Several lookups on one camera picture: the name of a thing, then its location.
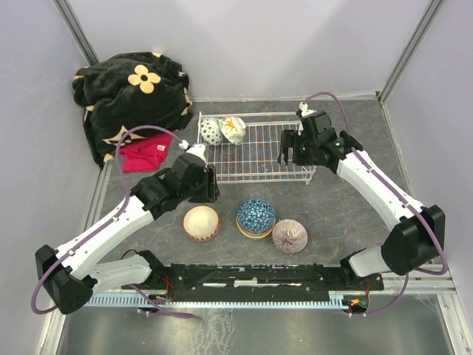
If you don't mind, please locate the white wire dish rack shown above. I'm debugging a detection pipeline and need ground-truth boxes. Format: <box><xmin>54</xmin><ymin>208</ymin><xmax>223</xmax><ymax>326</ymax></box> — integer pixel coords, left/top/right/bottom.
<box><xmin>205</xmin><ymin>112</ymin><xmax>316</xmax><ymax>184</ymax></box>

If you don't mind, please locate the red patterned bowl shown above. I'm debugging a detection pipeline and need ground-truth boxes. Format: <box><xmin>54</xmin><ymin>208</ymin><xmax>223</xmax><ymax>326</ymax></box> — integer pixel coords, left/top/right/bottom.
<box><xmin>200</xmin><ymin>118</ymin><xmax>223</xmax><ymax>146</ymax></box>

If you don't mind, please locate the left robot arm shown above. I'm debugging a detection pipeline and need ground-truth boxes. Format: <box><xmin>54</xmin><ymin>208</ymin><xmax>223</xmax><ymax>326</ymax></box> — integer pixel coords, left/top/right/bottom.
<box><xmin>33</xmin><ymin>144</ymin><xmax>220</xmax><ymax>314</ymax></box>

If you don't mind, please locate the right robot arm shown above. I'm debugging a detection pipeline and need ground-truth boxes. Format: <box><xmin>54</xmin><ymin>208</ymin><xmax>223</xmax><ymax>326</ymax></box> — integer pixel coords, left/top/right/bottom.
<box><xmin>278</xmin><ymin>109</ymin><xmax>448</xmax><ymax>289</ymax></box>

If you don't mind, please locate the blue triangle patterned bowl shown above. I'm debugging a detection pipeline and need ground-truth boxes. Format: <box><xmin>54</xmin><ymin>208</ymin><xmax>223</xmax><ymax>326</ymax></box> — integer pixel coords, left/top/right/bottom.
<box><xmin>236</xmin><ymin>199</ymin><xmax>276</xmax><ymax>233</ymax></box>

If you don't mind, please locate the red cloth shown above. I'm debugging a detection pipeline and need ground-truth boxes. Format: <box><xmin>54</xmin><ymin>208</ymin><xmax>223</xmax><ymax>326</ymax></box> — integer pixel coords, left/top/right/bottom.
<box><xmin>120</xmin><ymin>132</ymin><xmax>172</xmax><ymax>173</ymax></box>

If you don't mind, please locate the purple striped bowl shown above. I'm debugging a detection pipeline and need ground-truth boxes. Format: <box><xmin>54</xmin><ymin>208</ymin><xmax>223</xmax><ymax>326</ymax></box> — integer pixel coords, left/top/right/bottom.
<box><xmin>271</xmin><ymin>219</ymin><xmax>308</xmax><ymax>255</ymax></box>

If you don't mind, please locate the black floral fleece blanket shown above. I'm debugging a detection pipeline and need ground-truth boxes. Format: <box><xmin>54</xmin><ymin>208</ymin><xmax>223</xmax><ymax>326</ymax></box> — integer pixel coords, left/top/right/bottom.
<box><xmin>72</xmin><ymin>52</ymin><xmax>193</xmax><ymax>166</ymax></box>

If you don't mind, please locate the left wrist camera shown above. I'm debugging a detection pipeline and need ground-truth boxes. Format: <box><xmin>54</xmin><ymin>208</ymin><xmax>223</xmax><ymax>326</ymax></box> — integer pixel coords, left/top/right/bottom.
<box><xmin>179</xmin><ymin>140</ymin><xmax>207</xmax><ymax>164</ymax></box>

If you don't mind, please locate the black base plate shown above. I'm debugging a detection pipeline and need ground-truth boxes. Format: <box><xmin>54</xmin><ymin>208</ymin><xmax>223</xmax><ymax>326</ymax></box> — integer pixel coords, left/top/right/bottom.
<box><xmin>137</xmin><ymin>264</ymin><xmax>384</xmax><ymax>303</ymax></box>

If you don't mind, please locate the aluminium frame rail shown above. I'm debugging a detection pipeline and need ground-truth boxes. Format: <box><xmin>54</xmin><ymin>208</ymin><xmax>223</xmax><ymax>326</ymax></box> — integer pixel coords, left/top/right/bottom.
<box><xmin>53</xmin><ymin>262</ymin><xmax>457</xmax><ymax>308</ymax></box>

